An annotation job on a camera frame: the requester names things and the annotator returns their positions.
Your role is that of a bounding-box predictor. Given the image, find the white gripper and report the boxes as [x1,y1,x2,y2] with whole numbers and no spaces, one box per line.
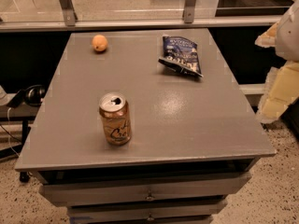
[255,0,299,124]

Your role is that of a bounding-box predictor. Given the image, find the blue chip bag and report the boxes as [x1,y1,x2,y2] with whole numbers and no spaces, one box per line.
[158,35,203,77]

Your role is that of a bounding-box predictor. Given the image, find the orange soda can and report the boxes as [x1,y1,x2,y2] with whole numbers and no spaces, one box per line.
[99,92,132,146]

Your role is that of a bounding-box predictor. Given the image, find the grey top drawer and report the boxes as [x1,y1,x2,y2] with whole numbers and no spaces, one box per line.
[39,172,251,206]

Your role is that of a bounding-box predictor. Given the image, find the grey drawer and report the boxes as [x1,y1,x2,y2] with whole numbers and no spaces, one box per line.
[68,199,227,224]
[39,172,251,206]

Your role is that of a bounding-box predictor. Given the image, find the grey lower drawer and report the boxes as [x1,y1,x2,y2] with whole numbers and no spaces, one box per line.
[68,199,227,224]

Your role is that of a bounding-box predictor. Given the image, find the orange fruit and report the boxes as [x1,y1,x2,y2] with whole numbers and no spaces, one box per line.
[92,35,108,52]

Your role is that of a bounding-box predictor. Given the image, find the black headphones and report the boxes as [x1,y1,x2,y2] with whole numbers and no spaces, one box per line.
[7,85,46,108]

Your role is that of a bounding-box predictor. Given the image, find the right metal bracket post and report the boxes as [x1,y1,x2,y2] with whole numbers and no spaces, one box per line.
[182,0,196,23]

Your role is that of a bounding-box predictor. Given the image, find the metal bracket post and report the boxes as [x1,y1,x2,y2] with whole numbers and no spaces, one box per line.
[59,0,78,26]
[182,0,196,23]

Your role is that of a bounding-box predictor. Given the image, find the left metal bracket post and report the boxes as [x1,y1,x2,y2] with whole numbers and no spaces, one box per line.
[59,0,78,26]

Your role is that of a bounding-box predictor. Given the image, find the white cable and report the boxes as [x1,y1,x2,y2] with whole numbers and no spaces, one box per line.
[6,106,21,158]

